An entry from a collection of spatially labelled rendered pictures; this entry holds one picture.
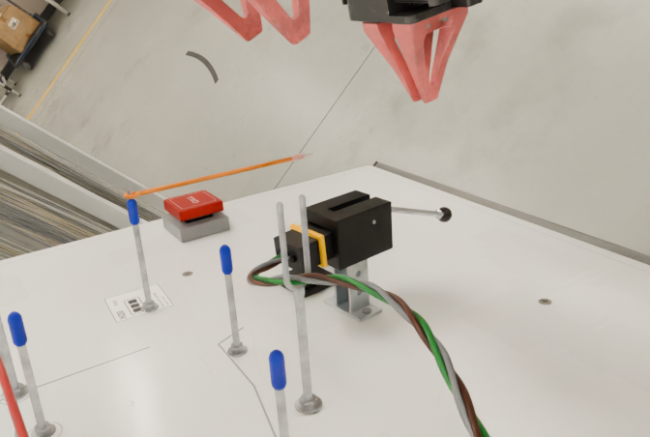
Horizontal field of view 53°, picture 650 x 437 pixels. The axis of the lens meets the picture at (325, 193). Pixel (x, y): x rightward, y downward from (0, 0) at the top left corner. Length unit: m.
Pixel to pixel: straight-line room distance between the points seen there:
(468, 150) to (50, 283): 1.59
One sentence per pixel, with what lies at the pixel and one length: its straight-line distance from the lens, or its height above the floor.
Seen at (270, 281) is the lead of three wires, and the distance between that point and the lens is 0.40.
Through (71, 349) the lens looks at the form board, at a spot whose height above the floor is 1.20.
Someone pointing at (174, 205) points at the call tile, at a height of 1.12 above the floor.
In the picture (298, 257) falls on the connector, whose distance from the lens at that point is 0.47.
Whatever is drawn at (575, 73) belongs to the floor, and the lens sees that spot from 2.04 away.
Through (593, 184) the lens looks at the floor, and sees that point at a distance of 1.80.
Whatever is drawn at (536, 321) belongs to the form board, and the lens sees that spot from 0.53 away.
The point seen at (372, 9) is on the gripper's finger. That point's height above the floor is 1.17.
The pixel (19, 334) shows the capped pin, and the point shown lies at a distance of 0.43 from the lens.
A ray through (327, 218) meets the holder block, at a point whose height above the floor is 1.13.
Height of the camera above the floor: 1.42
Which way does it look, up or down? 36 degrees down
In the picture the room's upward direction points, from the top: 55 degrees counter-clockwise
